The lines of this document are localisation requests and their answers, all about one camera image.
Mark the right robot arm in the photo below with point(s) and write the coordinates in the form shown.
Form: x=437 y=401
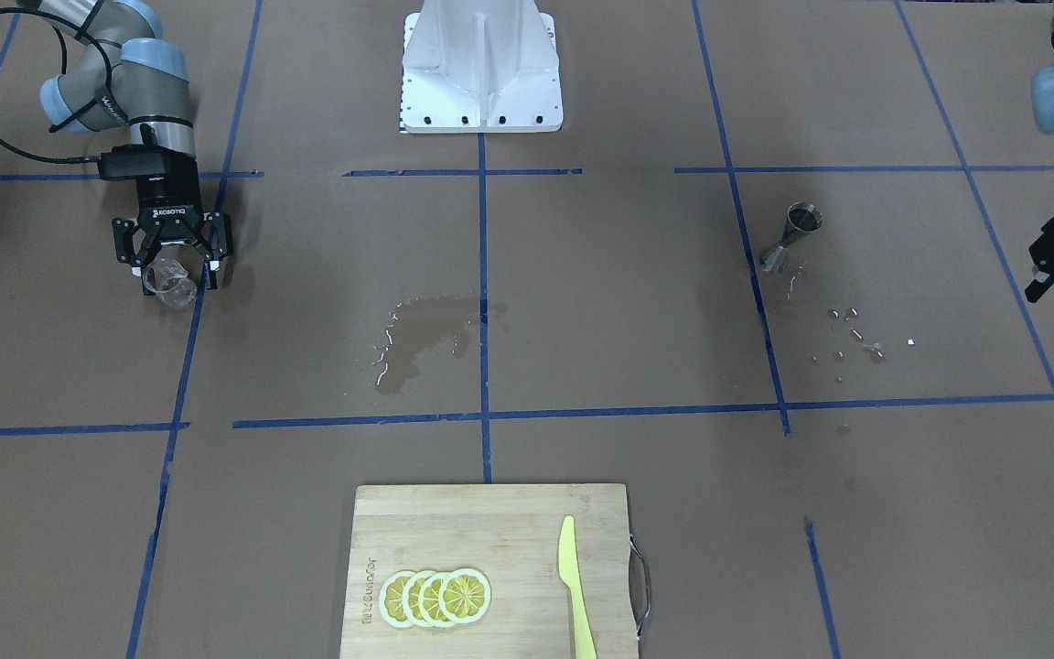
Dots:
x=130 y=77

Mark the steel jigger measuring cup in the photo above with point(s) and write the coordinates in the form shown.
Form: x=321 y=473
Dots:
x=801 y=220

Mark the yellow plastic knife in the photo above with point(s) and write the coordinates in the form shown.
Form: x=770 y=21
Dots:
x=568 y=563

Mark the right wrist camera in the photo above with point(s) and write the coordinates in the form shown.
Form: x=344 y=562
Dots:
x=133 y=162

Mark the back lemon slice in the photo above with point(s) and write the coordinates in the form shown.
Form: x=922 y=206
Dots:
x=392 y=608

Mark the bamboo cutting board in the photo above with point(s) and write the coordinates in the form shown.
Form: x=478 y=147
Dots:
x=509 y=533

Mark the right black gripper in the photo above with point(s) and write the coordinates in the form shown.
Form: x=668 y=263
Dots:
x=168 y=193

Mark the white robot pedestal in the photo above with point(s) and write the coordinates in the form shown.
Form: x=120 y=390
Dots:
x=473 y=67

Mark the clear glass cup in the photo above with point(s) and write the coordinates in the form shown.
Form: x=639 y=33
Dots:
x=170 y=283

